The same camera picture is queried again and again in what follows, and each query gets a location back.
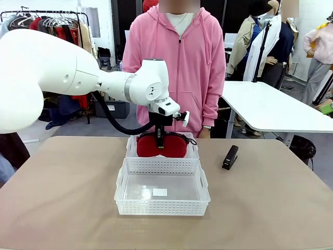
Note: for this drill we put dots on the pink sleeved left forearm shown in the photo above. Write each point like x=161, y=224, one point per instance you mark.
x=212, y=109

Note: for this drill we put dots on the beige hanging garment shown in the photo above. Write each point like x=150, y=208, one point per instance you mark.
x=86, y=39

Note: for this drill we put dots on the grey hanging coat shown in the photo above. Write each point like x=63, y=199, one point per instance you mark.
x=48, y=27

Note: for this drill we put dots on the silver wristwatch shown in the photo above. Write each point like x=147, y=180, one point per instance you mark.
x=207, y=127

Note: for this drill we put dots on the mannequin with pink fluffy sweater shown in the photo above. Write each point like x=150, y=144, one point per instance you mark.
x=320, y=47

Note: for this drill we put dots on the dark brown hanging garment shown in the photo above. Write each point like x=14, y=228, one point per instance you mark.
x=19, y=23

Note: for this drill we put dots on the black storage box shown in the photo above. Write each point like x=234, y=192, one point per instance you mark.
x=114, y=109

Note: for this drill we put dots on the blue cloth pile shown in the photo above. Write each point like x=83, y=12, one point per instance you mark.
x=59, y=117

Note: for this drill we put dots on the mannequin with white shirt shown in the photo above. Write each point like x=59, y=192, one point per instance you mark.
x=262, y=52

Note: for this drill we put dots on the black stapler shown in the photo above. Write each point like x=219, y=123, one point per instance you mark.
x=230, y=159

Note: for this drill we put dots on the pink sleeved right forearm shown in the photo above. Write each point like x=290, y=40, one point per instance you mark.
x=142, y=117

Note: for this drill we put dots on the small white perforated basket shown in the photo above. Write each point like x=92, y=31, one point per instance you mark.
x=192, y=153

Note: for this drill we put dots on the mannequin with beige trench coat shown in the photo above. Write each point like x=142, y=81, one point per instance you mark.
x=242, y=44

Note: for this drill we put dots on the red hanging jacket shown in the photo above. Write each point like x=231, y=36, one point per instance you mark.
x=35, y=24

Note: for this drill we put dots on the light blue hanging garment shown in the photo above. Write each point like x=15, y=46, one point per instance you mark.
x=5, y=26

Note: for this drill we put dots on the person's left hand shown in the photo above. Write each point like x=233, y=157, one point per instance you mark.
x=205, y=133

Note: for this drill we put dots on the red cap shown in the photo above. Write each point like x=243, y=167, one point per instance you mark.
x=149, y=5

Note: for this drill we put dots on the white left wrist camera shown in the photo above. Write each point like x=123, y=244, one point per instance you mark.
x=186, y=119

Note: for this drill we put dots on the mannequin with navy garment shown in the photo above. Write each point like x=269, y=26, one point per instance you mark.
x=284, y=47

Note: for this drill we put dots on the black clothes rack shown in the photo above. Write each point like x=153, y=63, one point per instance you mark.
x=83, y=31

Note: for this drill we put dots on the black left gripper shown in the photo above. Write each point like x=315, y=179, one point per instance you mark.
x=161, y=118

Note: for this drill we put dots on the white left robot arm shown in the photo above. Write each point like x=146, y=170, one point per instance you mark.
x=52, y=73

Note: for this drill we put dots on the red zippered pencil case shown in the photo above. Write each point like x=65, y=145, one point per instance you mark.
x=171, y=149

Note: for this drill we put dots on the white background table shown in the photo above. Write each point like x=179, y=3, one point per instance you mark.
x=273, y=104

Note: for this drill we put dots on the large white perforated basket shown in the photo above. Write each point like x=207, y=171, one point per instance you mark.
x=161, y=205

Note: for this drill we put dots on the white sticker in large basket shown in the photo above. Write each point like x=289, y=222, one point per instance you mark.
x=159, y=192

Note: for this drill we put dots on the person in pink hoodie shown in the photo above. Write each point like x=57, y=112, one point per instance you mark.
x=192, y=65

